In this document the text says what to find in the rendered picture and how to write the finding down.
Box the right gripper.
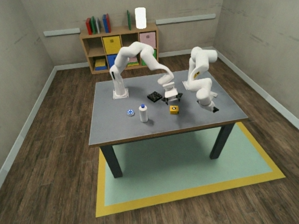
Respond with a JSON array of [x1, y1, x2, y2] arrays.
[[161, 88, 183, 105]]

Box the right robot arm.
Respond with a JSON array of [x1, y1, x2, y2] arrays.
[[110, 42, 175, 97]]

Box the white plastic bottle with blue cap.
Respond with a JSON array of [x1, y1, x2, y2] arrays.
[[139, 104, 148, 122]]

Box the black knob box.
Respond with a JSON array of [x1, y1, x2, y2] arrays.
[[147, 91, 162, 102]]

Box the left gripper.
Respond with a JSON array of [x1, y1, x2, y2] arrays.
[[197, 100, 219, 113]]

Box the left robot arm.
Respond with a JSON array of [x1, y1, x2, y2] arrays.
[[186, 47, 218, 106]]

